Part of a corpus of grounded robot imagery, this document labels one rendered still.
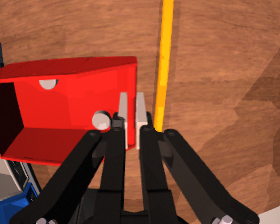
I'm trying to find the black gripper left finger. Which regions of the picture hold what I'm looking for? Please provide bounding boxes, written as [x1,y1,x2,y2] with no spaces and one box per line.
[9,92,127,224]

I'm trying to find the red bin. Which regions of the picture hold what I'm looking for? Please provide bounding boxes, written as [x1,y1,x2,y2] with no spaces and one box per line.
[0,56,137,166]

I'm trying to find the orange long bar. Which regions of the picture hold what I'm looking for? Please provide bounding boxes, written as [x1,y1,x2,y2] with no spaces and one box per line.
[154,0,174,132]

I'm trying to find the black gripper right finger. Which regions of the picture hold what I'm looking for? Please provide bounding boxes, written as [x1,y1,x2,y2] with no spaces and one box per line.
[136,92,260,224]

